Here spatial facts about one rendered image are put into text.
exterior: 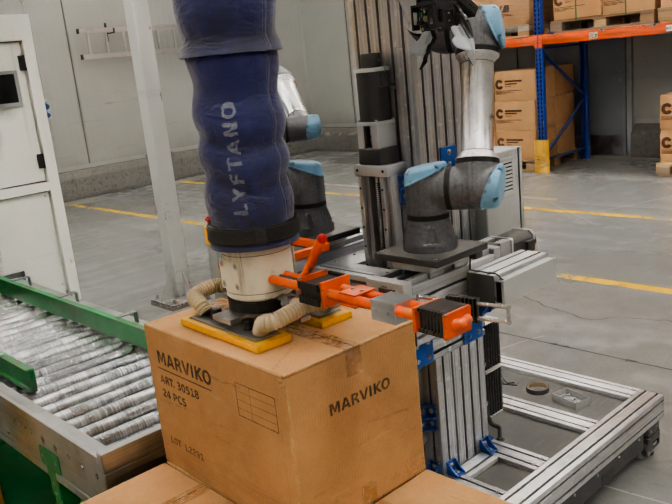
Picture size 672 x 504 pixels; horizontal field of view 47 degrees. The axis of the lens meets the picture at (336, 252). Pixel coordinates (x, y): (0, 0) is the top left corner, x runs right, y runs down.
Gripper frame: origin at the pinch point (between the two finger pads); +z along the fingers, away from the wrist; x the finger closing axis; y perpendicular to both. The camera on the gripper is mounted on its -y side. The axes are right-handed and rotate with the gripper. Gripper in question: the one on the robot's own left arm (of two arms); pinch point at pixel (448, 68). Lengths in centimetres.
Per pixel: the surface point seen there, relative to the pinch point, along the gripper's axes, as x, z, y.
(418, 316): 17, 44, 35
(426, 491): -2, 98, 16
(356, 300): -1, 44, 34
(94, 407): -123, 99, 41
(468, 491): 6, 98, 10
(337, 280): -11, 42, 30
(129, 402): -115, 98, 33
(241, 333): -33, 55, 42
